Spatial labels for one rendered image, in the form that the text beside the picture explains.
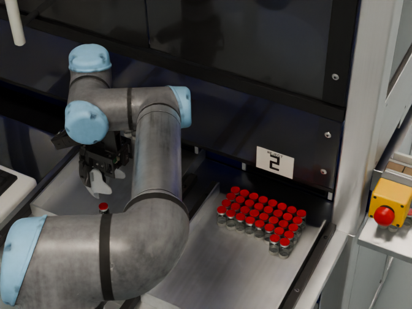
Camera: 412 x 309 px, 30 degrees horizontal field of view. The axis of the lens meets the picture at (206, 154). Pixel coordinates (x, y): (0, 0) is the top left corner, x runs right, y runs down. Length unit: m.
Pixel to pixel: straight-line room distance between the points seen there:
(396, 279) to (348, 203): 1.17
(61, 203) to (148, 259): 0.80
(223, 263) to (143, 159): 0.51
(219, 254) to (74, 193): 0.38
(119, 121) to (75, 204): 0.47
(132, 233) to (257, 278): 0.64
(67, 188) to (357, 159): 0.68
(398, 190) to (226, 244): 0.38
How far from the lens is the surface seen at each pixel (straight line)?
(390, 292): 2.74
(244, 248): 1.65
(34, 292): 1.02
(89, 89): 1.36
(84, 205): 1.76
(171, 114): 1.28
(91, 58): 1.40
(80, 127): 1.33
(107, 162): 1.52
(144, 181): 1.12
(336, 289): 1.85
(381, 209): 1.57
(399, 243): 1.70
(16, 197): 1.93
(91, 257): 0.99
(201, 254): 1.64
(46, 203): 1.78
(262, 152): 1.63
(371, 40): 1.37
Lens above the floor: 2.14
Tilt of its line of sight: 43 degrees down
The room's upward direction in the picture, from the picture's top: 1 degrees counter-clockwise
